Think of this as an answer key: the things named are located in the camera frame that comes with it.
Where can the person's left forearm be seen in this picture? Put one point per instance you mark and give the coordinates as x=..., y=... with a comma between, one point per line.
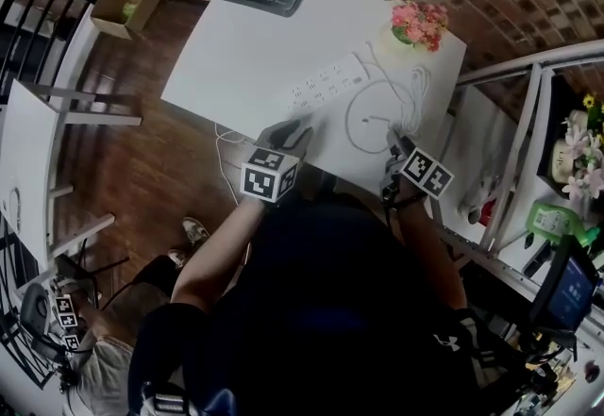
x=217, y=254

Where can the white and yellow flower bouquet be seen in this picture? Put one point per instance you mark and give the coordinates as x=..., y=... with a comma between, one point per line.
x=587, y=145

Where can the black tablet screen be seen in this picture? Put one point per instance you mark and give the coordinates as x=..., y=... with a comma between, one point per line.
x=568, y=287

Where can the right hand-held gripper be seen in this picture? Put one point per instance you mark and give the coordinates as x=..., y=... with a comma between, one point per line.
x=424, y=171

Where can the red packet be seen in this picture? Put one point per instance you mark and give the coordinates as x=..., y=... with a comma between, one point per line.
x=488, y=212

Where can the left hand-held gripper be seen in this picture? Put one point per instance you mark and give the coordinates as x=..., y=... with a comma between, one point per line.
x=264, y=178

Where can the white power strip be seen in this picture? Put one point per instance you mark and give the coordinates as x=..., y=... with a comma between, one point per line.
x=325, y=84

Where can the person's torso in black shirt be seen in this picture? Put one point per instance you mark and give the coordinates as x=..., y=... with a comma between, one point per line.
x=330, y=310

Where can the open cardboard box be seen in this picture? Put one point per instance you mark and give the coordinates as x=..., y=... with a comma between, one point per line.
x=125, y=8

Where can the green item in box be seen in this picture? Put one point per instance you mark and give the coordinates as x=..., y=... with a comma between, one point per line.
x=130, y=11

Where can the white side table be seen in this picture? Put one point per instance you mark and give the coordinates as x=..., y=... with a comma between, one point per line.
x=23, y=159

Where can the green packet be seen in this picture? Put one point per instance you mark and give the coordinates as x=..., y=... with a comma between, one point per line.
x=552, y=218

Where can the white vase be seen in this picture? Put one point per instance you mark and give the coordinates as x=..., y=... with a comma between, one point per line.
x=564, y=161

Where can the person's right forearm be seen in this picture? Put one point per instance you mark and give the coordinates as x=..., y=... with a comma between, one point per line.
x=424, y=244

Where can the white metal shelf rack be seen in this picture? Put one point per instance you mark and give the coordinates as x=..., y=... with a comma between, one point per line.
x=514, y=159

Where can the pink flowers in pot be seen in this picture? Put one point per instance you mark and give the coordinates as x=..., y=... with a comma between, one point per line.
x=420, y=22

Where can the black metal railing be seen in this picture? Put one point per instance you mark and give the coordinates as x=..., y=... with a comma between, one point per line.
x=33, y=18

